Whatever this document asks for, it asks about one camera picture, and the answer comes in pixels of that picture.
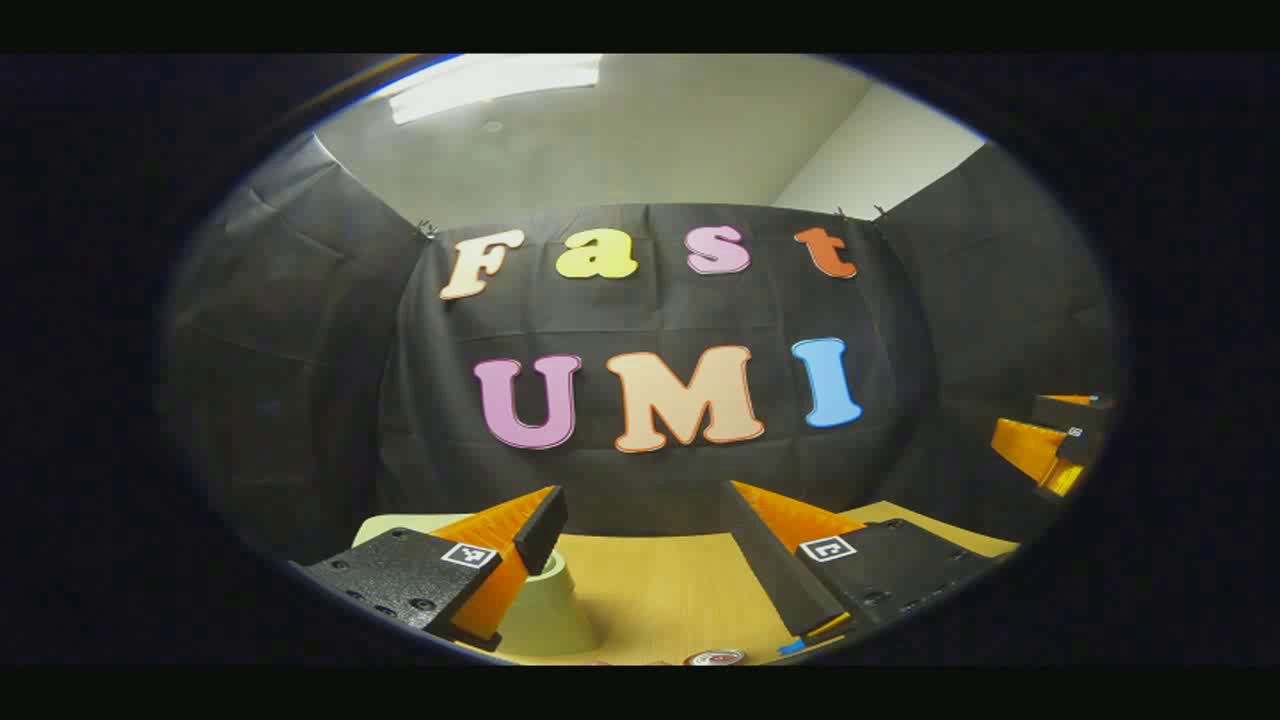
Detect wooden desktop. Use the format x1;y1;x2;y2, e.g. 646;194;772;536
350;500;1021;667

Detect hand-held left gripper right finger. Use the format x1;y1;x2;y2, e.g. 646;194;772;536
720;480;1007;642

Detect green desktop garbage bin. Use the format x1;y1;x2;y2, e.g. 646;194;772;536
352;513;601;658

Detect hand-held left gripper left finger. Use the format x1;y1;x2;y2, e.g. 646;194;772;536
290;485;569;653

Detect black backdrop cloth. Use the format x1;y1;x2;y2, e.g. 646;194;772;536
160;135;1116;561

